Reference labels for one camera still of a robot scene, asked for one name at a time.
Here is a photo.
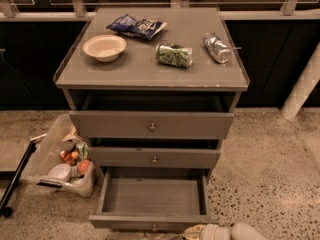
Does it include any grey drawer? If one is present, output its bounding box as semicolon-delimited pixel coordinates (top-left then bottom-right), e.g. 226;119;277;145
89;147;221;169
69;111;234;139
89;167;217;232

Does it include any green soda can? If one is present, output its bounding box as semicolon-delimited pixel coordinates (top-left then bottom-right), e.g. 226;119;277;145
155;43;193;68

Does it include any grey drawer cabinet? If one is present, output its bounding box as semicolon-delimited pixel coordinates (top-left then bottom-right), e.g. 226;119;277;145
53;6;251;172

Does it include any blue chip bag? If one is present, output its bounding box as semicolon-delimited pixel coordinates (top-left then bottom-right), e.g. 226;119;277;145
107;14;167;41

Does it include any grey bottom drawer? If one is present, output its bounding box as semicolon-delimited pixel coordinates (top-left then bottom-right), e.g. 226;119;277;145
89;167;217;232

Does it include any white paper bowl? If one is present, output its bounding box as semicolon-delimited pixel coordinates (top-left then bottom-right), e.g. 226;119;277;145
83;35;127;62

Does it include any clear plastic bin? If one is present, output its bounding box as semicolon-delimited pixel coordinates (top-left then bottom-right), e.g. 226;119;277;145
22;114;95;197

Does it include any grey middle drawer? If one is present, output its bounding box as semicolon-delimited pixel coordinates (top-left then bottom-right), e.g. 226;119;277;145
89;147;221;169

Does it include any silver soda can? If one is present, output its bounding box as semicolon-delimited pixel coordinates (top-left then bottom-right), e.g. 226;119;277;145
202;33;231;64

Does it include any white cup in bin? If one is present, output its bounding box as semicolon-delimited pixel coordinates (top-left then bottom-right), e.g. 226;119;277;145
48;164;71;182

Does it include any metal railing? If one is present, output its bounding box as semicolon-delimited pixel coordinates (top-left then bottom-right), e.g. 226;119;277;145
0;0;320;22

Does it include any white diagonal post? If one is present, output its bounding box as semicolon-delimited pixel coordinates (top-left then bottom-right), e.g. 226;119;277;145
280;42;320;121

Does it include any grey top drawer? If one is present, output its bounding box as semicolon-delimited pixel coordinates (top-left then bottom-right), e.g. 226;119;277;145
69;111;234;139

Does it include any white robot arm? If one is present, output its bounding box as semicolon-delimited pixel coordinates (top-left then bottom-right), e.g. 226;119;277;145
183;223;268;240

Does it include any orange fruit in bin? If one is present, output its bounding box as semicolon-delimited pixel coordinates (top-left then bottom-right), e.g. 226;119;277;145
77;160;91;175

